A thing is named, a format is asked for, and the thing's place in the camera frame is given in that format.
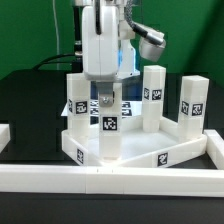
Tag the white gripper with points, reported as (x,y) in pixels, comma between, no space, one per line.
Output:
(100,52)

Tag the white desk top tray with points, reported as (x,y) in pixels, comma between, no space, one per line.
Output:
(139,149)

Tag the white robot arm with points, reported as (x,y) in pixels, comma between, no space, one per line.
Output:
(152,42)

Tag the white marker sheet with tags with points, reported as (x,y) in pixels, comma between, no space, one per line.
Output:
(94,112)

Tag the white left fence bar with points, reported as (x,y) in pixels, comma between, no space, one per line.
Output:
(4,136)

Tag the white fence bar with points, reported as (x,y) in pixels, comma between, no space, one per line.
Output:
(101,180)
(215,148)
(4,136)

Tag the white right fence bar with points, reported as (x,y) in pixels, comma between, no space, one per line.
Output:
(215,148)

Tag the white front fence bar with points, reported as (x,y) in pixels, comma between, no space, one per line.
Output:
(101,180)

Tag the black cable post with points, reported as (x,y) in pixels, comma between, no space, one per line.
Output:
(77,66)

